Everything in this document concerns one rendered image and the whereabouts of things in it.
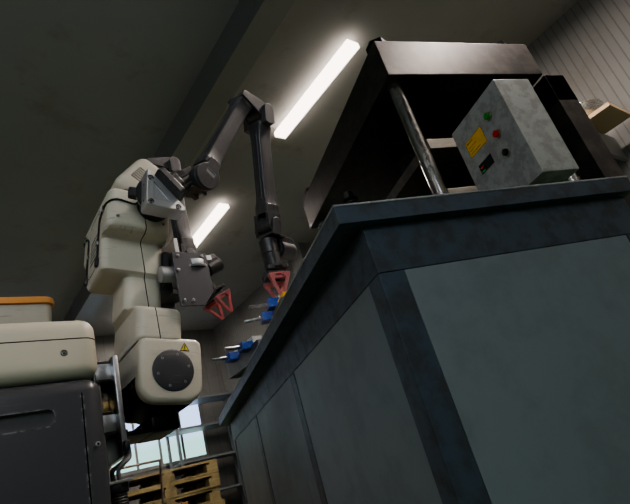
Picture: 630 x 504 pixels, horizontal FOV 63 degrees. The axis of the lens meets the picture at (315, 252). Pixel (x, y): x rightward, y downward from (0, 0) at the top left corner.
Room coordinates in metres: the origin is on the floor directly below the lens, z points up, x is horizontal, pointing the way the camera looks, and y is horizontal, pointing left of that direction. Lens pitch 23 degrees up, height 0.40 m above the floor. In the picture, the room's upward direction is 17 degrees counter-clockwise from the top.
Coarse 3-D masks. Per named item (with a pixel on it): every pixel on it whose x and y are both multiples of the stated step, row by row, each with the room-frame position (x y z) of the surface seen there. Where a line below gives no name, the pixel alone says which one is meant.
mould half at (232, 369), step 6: (258, 342) 1.63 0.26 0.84; (252, 348) 1.66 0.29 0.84; (240, 354) 1.73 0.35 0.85; (246, 354) 1.70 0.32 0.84; (252, 354) 1.67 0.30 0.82; (240, 360) 1.74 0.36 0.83; (246, 360) 1.71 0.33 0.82; (228, 366) 1.82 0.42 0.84; (234, 366) 1.78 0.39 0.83; (240, 366) 1.75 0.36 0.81; (228, 372) 1.82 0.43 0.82; (234, 372) 1.79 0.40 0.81; (240, 372) 1.78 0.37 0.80
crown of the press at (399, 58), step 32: (384, 64) 1.72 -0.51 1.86; (416, 64) 1.77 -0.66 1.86; (448, 64) 1.84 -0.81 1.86; (480, 64) 1.90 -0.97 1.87; (512, 64) 1.97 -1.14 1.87; (352, 96) 2.00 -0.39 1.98; (384, 96) 1.85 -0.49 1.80; (416, 96) 1.91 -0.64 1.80; (448, 96) 1.98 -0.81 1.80; (352, 128) 2.09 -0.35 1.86; (384, 128) 2.08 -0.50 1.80; (448, 128) 2.25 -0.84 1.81; (352, 160) 2.28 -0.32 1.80; (384, 160) 2.37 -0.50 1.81; (320, 192) 2.62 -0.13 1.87; (384, 192) 2.73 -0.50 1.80
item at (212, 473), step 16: (192, 464) 6.91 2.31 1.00; (208, 464) 7.08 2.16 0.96; (144, 480) 6.87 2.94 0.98; (176, 480) 6.75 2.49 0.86; (192, 480) 6.88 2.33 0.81; (208, 480) 7.04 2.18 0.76; (128, 496) 6.32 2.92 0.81; (144, 496) 7.14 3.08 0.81; (160, 496) 6.98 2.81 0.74; (176, 496) 6.72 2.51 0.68; (192, 496) 7.29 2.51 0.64; (208, 496) 7.06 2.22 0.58
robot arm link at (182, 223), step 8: (176, 160) 1.58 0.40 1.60; (176, 168) 1.58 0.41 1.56; (184, 216) 1.61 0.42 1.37; (176, 224) 1.59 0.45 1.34; (184, 224) 1.61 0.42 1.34; (176, 232) 1.60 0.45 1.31; (184, 232) 1.60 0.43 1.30; (184, 240) 1.59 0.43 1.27; (192, 240) 1.61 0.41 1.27; (184, 248) 1.59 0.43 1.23; (192, 248) 1.61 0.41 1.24
